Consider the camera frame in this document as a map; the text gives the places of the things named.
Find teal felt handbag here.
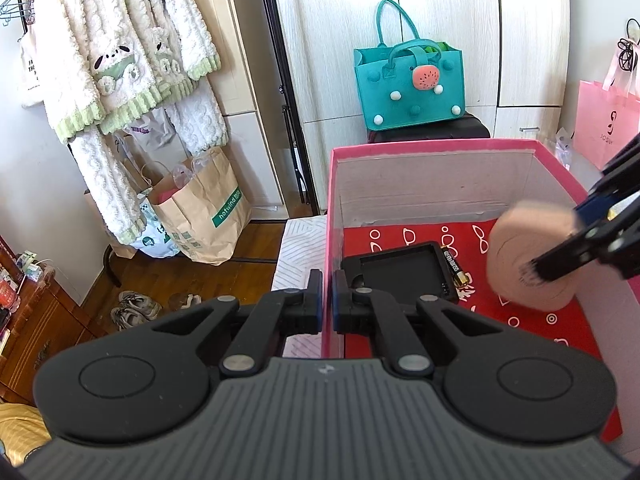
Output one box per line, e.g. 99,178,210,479
354,0,465,131

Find black clothes rack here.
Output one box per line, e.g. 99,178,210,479
262,0,321,216

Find clear plastic bag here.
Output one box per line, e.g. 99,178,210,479
554,128,573,169

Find white fleece robe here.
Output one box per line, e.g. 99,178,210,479
34,0,229,245

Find black hair ties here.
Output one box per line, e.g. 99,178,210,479
617,17,640,74

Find grey sneaker pair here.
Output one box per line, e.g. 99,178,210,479
111,290,162,330

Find black rubber case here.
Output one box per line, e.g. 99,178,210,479
341,242,459,304

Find brown fuzzy slipper pair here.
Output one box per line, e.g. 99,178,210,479
167,292,202,312

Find pink rounded square case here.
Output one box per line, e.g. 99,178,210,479
486,200,580,313

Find white plastic bag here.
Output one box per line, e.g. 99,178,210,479
131,188,180,259

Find black suitcase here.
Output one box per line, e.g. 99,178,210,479
368,113,490,143

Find brown paper bag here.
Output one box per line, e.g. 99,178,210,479
149,148,250,266

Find wooden dresser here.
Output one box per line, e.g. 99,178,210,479
1,244,106,405

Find pink cardboard box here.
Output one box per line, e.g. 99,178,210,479
324,139,639,463

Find pink shopping bag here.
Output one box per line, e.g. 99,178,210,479
573,38,639,170

